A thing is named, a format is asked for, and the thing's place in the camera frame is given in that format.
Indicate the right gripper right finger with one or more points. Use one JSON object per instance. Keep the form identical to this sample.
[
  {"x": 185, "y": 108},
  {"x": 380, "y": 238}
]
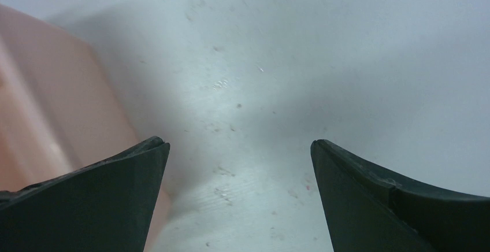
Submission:
[{"x": 371, "y": 208}]

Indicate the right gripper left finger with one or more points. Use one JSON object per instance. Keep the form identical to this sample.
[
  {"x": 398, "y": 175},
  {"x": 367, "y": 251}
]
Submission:
[{"x": 106, "y": 206}]

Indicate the pink plastic bin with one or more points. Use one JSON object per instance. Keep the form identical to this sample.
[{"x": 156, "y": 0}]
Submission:
[{"x": 58, "y": 111}]

